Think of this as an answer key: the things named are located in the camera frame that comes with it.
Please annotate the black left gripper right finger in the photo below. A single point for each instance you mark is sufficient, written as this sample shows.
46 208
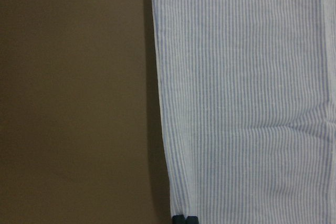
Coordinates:
192 220

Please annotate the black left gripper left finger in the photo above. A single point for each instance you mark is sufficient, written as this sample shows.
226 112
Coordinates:
178 219

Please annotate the light blue striped shirt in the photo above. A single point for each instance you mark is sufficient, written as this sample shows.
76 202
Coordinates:
247 104

